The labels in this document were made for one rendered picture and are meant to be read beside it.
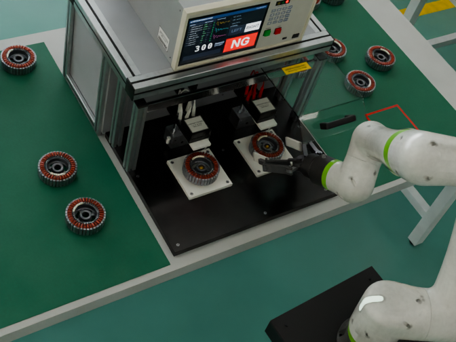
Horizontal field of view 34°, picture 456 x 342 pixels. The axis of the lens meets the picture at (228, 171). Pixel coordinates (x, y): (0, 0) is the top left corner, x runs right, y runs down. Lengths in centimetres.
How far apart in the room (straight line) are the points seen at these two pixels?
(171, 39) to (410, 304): 92
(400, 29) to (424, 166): 153
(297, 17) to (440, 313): 91
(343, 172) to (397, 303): 44
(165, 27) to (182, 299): 124
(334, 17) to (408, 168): 146
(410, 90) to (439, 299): 117
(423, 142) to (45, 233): 105
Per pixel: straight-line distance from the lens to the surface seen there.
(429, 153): 166
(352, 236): 331
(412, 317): 185
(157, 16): 210
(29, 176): 224
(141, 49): 211
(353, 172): 208
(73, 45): 239
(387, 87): 284
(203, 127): 221
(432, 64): 304
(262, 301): 300
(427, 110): 283
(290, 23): 220
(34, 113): 240
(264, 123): 233
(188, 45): 202
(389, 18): 316
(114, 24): 217
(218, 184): 226
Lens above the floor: 253
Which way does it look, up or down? 50 degrees down
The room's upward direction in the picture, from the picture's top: 19 degrees clockwise
